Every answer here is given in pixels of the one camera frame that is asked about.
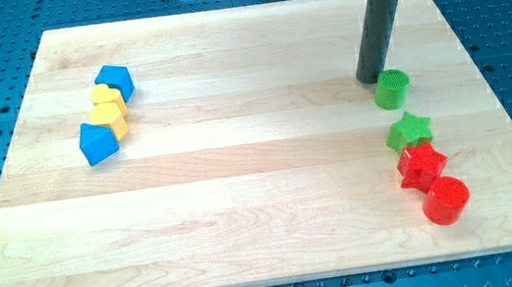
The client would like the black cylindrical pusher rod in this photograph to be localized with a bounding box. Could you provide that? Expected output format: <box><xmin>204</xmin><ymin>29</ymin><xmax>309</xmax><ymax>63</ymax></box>
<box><xmin>356</xmin><ymin>0</ymin><xmax>399</xmax><ymax>85</ymax></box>

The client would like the yellow hexagon block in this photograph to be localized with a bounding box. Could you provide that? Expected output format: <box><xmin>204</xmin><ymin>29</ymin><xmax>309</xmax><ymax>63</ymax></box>
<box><xmin>88</xmin><ymin>102</ymin><xmax>130</xmax><ymax>141</ymax></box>

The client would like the blue triangle block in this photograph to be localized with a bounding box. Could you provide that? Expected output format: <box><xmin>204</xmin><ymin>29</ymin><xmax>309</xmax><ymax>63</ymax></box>
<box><xmin>79</xmin><ymin>123</ymin><xmax>120</xmax><ymax>166</ymax></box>

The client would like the green cylinder block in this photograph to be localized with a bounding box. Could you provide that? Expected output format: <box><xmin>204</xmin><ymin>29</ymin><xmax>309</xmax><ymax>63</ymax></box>
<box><xmin>374</xmin><ymin>69</ymin><xmax>411</xmax><ymax>110</ymax></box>

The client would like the green star block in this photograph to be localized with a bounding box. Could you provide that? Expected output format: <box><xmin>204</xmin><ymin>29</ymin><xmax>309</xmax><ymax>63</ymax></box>
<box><xmin>386</xmin><ymin>111</ymin><xmax>433</xmax><ymax>154</ymax></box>

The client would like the red star block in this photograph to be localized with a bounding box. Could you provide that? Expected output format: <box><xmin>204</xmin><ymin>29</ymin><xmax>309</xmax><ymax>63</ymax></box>
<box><xmin>397</xmin><ymin>141</ymin><xmax>448</xmax><ymax>194</ymax></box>

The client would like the wooden board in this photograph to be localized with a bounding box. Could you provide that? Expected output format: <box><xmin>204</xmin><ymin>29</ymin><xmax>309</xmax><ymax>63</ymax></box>
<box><xmin>0</xmin><ymin>0</ymin><xmax>512</xmax><ymax>287</ymax></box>

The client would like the red cylinder block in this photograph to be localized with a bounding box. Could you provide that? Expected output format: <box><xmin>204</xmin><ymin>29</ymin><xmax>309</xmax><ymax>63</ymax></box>
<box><xmin>422</xmin><ymin>176</ymin><xmax>470</xmax><ymax>226</ymax></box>

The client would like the blue cube block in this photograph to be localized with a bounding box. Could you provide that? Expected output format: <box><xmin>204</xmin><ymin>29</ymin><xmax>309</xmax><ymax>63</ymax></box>
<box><xmin>94</xmin><ymin>65</ymin><xmax>135</xmax><ymax>102</ymax></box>

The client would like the yellow heart block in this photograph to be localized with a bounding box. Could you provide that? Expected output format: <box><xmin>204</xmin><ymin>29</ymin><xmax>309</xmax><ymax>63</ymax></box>
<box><xmin>90</xmin><ymin>84</ymin><xmax>128</xmax><ymax>116</ymax></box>

